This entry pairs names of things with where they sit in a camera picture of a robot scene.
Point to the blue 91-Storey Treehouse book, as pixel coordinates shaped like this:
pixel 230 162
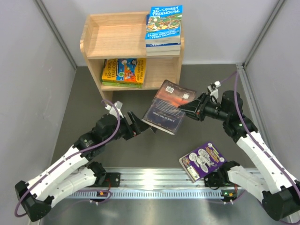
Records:
pixel 162 47

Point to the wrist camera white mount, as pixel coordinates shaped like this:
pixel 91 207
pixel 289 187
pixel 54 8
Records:
pixel 213 89
pixel 114 109

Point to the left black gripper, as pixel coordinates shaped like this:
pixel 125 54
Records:
pixel 137 127

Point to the lime green 65-Storey Treehouse book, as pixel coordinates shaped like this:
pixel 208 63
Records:
pixel 125 85

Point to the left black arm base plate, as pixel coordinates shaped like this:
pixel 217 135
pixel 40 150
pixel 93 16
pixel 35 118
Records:
pixel 111 180

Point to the aluminium mounting rail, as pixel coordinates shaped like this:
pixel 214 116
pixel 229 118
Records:
pixel 157 179

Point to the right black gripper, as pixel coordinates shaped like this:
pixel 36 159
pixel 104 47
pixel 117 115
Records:
pixel 198 106

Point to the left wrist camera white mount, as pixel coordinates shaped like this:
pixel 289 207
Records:
pixel 114 109

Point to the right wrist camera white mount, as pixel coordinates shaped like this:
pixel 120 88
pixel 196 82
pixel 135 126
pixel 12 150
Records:
pixel 213 89

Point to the dark sunset cover book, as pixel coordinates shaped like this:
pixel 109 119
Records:
pixel 164 112

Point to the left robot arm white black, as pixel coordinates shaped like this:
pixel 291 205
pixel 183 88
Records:
pixel 76 169

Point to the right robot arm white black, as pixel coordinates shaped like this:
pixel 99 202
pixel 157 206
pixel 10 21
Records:
pixel 246 135

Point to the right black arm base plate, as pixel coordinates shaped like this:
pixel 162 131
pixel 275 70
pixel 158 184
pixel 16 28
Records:
pixel 216 180

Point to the blue 26-Storey Treehouse book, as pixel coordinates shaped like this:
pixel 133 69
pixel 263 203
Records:
pixel 166 11

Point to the purple Treehouse book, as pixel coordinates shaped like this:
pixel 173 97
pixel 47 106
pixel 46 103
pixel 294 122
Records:
pixel 202 161

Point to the wooden two-tier bookshelf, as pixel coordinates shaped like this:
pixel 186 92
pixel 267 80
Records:
pixel 121 35

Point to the slotted grey cable duct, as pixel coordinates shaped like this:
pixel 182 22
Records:
pixel 170 194

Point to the yellow 130-Storey Treehouse book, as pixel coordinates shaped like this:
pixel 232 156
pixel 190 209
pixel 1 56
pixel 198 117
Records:
pixel 127 71

